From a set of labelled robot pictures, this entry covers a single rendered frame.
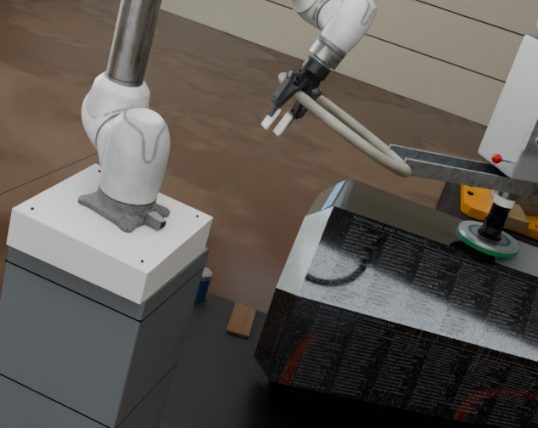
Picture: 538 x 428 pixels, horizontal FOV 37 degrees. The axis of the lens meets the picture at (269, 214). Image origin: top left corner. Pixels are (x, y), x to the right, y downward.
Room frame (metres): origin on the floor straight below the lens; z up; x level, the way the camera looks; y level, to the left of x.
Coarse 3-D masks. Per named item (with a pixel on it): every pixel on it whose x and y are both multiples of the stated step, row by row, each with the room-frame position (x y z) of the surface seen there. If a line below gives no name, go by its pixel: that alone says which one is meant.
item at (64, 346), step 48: (48, 288) 1.75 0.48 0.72; (96, 288) 1.72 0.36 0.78; (192, 288) 2.01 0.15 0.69; (0, 336) 1.78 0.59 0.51; (48, 336) 1.75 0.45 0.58; (96, 336) 1.72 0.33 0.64; (144, 336) 1.74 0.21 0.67; (0, 384) 1.77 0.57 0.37; (48, 384) 1.74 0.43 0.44; (96, 384) 1.71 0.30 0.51; (144, 384) 1.83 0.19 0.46
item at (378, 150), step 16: (304, 96) 2.15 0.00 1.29; (320, 96) 2.52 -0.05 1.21; (320, 112) 2.11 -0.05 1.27; (336, 112) 2.54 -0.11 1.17; (336, 128) 2.09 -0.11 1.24; (352, 128) 2.54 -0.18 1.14; (352, 144) 2.09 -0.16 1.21; (368, 144) 2.10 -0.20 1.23; (384, 144) 2.48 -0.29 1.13; (384, 160) 2.11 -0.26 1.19; (400, 160) 2.38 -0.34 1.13
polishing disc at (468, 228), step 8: (464, 224) 2.62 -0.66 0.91; (472, 224) 2.64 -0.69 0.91; (480, 224) 2.67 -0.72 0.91; (464, 232) 2.55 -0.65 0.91; (472, 232) 2.57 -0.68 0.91; (504, 232) 2.67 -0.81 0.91; (472, 240) 2.51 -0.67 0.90; (480, 240) 2.51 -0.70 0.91; (488, 240) 2.53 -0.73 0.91; (504, 240) 2.58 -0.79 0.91; (512, 240) 2.60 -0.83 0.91; (488, 248) 2.49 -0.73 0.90; (496, 248) 2.49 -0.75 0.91; (504, 248) 2.51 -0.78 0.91; (512, 248) 2.53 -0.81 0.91
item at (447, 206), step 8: (448, 184) 3.59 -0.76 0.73; (456, 184) 3.60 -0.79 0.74; (448, 192) 3.47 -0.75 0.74; (456, 192) 3.49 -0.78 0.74; (440, 200) 3.65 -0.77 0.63; (448, 200) 3.34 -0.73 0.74; (456, 200) 3.37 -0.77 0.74; (440, 208) 3.51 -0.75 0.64; (448, 208) 3.24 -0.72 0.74; (456, 208) 3.26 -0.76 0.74; (456, 216) 3.17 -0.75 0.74; (464, 216) 3.20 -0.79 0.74; (512, 232) 3.18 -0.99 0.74; (520, 240) 3.13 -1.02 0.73; (528, 240) 3.14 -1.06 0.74; (536, 240) 3.17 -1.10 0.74
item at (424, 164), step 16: (416, 160) 2.37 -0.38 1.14; (432, 160) 2.52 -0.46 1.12; (448, 160) 2.54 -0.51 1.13; (464, 160) 2.57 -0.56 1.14; (416, 176) 2.37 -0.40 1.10; (432, 176) 2.40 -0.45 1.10; (448, 176) 2.42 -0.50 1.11; (464, 176) 2.44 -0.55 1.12; (480, 176) 2.46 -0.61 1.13; (496, 176) 2.49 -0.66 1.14; (512, 192) 2.52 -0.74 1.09; (528, 192) 2.55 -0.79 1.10
